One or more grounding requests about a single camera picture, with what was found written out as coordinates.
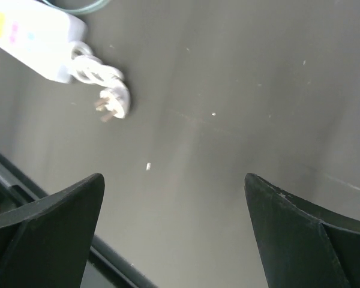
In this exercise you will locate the white coiled strip cord plug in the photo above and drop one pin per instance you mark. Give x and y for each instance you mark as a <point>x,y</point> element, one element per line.
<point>85,67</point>

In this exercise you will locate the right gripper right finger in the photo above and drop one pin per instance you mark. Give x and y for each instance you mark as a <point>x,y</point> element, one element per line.
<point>301,244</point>

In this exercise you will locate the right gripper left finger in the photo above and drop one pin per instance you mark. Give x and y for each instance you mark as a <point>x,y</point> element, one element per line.
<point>46,243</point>

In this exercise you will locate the dark grey table mat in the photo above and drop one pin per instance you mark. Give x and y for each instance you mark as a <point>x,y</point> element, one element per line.
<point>219,89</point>

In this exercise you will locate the white power strip coloured sockets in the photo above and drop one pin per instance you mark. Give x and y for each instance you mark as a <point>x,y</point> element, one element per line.
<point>39,36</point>

